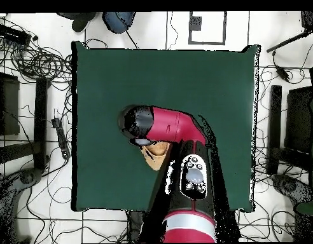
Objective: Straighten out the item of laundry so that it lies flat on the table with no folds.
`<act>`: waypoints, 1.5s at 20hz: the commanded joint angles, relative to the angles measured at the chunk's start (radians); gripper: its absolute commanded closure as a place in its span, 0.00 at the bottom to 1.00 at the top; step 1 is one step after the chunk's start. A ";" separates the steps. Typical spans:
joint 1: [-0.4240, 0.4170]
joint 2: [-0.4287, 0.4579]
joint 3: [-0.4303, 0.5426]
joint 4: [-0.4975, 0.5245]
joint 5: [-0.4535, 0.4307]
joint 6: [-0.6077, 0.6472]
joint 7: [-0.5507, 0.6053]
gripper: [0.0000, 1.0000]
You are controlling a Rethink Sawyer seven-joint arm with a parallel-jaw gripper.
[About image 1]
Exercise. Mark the dark green table cloth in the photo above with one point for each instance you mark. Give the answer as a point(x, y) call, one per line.
point(108, 89)

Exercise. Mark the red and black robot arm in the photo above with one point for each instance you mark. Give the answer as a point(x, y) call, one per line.
point(189, 178)

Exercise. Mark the black tripod leg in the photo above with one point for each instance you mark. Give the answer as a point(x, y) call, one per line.
point(288, 42)

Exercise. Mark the black network switch box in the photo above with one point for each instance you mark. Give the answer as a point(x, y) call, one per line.
point(14, 34)

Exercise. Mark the black stand frame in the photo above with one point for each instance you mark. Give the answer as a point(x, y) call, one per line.
point(274, 122)
point(40, 122)

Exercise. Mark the tan terry towel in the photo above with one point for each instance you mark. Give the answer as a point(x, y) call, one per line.
point(157, 157)

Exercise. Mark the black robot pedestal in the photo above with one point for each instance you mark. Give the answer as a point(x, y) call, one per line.
point(136, 226)

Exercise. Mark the person's right leg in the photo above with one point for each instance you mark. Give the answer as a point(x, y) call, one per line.
point(81, 21)

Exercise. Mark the grey square floor frame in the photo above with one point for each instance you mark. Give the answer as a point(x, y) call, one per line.
point(224, 28)

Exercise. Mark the black power adapter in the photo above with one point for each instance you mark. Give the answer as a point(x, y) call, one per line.
point(282, 73)

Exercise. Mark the grey office chair base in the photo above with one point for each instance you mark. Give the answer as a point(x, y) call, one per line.
point(291, 188)
point(24, 178)

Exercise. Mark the black power strip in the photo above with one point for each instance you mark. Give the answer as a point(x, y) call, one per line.
point(61, 138)

